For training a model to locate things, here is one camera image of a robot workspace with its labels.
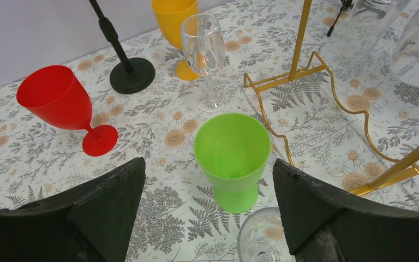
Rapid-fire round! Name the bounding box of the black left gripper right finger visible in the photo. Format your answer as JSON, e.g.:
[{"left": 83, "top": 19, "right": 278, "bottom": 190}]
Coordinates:
[{"left": 273, "top": 159, "right": 419, "bottom": 261}]

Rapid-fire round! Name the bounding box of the gold wire wine glass rack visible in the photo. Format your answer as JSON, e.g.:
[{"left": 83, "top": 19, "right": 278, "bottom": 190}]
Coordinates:
[{"left": 236, "top": 1, "right": 419, "bottom": 190}]

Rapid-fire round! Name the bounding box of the tripod stand with purple microphone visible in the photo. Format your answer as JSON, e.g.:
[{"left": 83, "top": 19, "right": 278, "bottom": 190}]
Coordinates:
[{"left": 327, "top": 0, "right": 353, "bottom": 37}]

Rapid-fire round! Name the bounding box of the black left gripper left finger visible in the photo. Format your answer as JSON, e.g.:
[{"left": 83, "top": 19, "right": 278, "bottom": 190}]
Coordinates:
[{"left": 0, "top": 158, "right": 146, "bottom": 261}]

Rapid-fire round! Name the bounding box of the black stand with pink microphone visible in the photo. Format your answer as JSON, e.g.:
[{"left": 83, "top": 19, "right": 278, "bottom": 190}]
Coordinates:
[{"left": 89, "top": 0, "right": 155, "bottom": 94}]

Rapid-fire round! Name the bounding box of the yellow plastic wine glass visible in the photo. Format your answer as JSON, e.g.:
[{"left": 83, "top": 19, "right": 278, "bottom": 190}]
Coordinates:
[{"left": 151, "top": 0, "right": 201, "bottom": 81}]

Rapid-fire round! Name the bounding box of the floral patterned tablecloth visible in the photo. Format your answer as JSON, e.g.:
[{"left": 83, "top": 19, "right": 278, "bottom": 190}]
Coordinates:
[{"left": 0, "top": 0, "right": 419, "bottom": 262}]

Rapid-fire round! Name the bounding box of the red plastic wine glass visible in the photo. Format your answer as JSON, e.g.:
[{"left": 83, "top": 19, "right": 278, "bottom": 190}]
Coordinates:
[{"left": 16, "top": 65, "right": 118, "bottom": 157}]

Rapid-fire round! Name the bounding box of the green plastic wine glass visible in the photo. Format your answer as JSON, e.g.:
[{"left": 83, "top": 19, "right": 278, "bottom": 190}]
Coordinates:
[{"left": 194, "top": 112, "right": 271, "bottom": 213}]

